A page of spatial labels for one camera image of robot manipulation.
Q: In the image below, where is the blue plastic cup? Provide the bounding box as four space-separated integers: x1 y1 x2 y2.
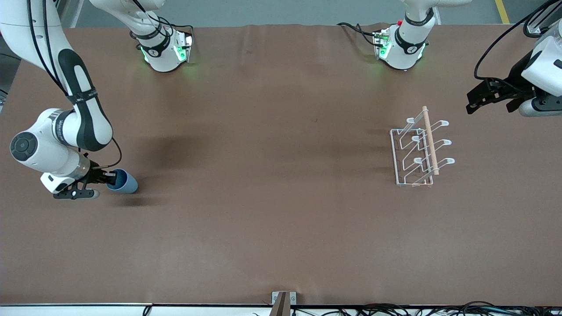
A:
105 169 139 194

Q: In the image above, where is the dark slanted pole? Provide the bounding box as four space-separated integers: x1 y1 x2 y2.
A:
270 293 291 316

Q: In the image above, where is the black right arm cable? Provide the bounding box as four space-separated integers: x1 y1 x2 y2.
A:
26 0 123 172

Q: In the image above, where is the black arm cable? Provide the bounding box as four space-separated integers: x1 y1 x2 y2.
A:
26 0 123 172
473 0 562 90

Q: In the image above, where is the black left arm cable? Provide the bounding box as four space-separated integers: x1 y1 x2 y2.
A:
473 0 562 90

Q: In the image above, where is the aluminium frame profile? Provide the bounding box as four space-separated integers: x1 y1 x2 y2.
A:
53 0 85 29
525 0 562 36

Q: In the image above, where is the white wire cup holder rack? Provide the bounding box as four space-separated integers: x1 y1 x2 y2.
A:
390 106 455 188

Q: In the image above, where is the white table edge rail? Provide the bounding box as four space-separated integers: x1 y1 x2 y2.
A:
0 303 562 316

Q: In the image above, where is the black left base cable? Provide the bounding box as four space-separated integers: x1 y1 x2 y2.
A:
336 22 379 48

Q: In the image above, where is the black base cable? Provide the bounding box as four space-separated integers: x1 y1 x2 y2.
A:
336 22 379 48
154 14 194 35

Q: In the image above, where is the black right base cable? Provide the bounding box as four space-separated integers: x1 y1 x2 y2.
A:
154 14 194 35

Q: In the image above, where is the metal mounting bracket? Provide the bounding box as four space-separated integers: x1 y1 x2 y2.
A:
272 291 297 316

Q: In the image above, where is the black cable bundle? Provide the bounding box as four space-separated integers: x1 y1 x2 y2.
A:
292 301 562 316

